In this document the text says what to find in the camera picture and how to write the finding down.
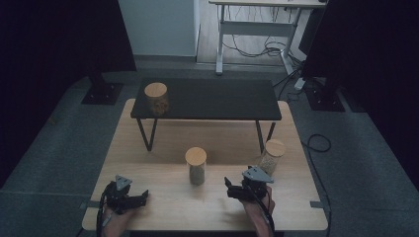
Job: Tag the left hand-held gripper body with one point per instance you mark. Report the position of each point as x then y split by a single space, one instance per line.
118 197

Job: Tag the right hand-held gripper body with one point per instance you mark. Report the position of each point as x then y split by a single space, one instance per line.
255 187

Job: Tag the tall jar of white grains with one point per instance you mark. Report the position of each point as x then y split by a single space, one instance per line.
274 148

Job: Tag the tall jar of dark grains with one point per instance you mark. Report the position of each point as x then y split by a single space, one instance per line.
196 156

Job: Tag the black desktop shelf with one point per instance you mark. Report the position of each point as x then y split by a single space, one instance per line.
214 98

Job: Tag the short glass jar wooden lid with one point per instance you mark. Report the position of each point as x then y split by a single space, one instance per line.
155 90

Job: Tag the person's right hand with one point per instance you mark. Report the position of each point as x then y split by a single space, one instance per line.
258 208

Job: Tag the person's left hand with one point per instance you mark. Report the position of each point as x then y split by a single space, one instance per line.
118 222

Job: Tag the grey tape strip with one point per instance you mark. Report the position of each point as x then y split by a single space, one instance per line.
89 205
317 204

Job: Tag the black stand base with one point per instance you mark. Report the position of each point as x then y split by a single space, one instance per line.
102 94
324 98

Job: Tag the white power strip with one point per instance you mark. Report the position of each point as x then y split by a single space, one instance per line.
300 83

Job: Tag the black curtain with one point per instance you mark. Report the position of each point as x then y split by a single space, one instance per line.
369 39
49 49

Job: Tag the white cabinet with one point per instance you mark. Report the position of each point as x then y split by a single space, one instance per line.
158 26

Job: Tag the white desk frame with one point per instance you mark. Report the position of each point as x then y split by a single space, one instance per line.
257 28

